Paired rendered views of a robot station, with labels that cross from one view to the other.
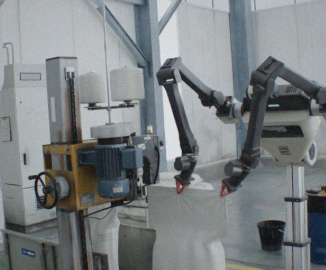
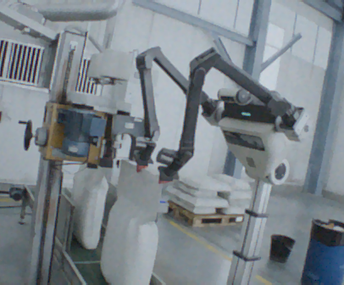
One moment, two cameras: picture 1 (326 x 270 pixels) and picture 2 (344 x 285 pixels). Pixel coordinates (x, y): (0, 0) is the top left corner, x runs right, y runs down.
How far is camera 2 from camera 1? 1.02 m
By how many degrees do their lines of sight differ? 18
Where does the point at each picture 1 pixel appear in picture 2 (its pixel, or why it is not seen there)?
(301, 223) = (252, 237)
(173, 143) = not seen: hidden behind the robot
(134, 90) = (114, 69)
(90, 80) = (97, 58)
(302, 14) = not seen: outside the picture
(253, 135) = (185, 126)
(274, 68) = (208, 58)
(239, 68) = (324, 115)
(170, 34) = (271, 75)
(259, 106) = (191, 96)
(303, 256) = (245, 271)
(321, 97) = (274, 108)
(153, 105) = not seen: hidden behind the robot
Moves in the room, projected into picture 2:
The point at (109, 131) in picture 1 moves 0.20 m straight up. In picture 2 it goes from (77, 97) to (84, 58)
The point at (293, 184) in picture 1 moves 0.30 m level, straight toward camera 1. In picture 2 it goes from (255, 198) to (234, 205)
